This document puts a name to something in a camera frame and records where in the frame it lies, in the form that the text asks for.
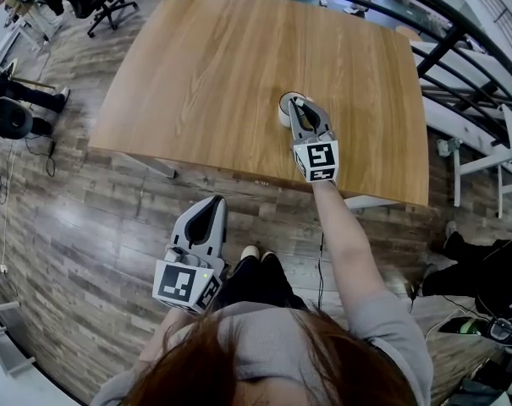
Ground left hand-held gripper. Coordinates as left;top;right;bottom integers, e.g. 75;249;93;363
151;195;230;315

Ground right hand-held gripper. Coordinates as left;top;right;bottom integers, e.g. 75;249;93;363
286;97;340;184

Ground white mug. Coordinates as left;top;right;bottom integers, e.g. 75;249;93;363
278;91;315;129

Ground person's left forearm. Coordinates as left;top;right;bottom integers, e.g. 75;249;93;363
137;306;193;363

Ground person's right forearm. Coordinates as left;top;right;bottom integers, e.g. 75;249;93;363
312;178;394;312

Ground person's black trousers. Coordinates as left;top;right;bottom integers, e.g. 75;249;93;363
215;254;310;312

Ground white table leg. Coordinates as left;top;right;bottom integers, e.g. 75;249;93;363
147;156;179;180
344;195;399;211

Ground person's grey top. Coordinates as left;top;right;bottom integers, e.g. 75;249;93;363
90;289;434;406

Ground white grey power box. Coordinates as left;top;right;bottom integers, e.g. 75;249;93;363
436;137;464;158

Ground wooden table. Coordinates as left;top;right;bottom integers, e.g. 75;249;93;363
153;0;512;147

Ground black rounded device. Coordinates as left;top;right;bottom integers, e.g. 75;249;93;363
0;96;35;140

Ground black green device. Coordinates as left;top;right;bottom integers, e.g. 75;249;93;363
437;315;512;348

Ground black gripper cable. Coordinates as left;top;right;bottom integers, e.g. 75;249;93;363
317;230;327;310

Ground black floor cable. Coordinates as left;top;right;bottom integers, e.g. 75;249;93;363
25;135;58;178

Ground white floor cable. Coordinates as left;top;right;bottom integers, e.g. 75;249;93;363
0;141;18;270

